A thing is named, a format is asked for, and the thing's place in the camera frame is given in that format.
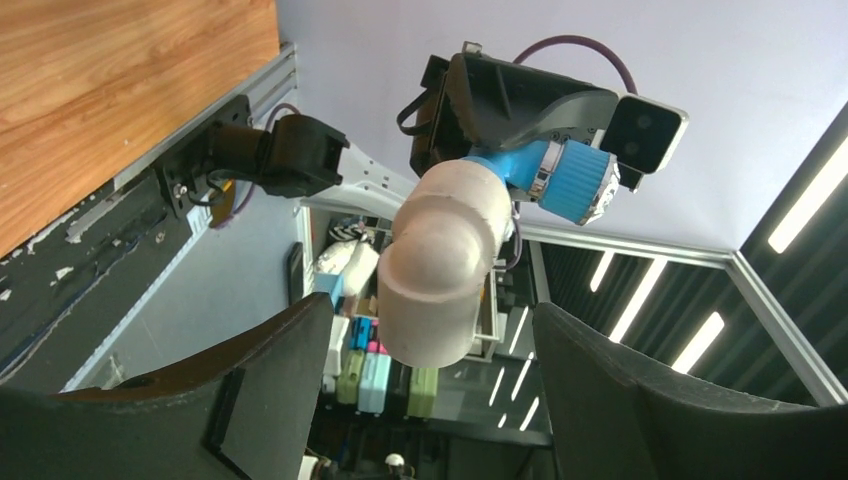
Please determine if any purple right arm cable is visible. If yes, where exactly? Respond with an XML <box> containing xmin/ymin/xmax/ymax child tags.
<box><xmin>513</xmin><ymin>34</ymin><xmax>639</xmax><ymax>95</ymax></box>

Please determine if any aluminium frame rail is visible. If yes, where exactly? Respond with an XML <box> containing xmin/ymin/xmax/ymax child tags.
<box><xmin>62</xmin><ymin>42</ymin><xmax>299</xmax><ymax>246</ymax></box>

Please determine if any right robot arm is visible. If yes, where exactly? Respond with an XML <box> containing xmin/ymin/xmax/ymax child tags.
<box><xmin>155</xmin><ymin>52</ymin><xmax>623</xmax><ymax>230</ymax></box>

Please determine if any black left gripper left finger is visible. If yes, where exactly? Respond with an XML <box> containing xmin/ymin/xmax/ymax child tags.
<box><xmin>1</xmin><ymin>293</ymin><xmax>334</xmax><ymax>479</ymax></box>

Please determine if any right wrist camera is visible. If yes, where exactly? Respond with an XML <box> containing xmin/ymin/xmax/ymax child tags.
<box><xmin>598</xmin><ymin>94</ymin><xmax>689</xmax><ymax>192</ymax></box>

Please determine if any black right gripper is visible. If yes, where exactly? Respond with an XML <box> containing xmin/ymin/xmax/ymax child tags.
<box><xmin>407</xmin><ymin>53</ymin><xmax>619</xmax><ymax>177</ymax></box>

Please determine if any blue water faucet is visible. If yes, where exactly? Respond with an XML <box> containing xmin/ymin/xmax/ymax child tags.
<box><xmin>466</xmin><ymin>140</ymin><xmax>620</xmax><ymax>226</ymax></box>

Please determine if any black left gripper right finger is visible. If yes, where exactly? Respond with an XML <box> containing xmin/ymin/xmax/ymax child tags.
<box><xmin>533</xmin><ymin>303</ymin><xmax>847</xmax><ymax>479</ymax></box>

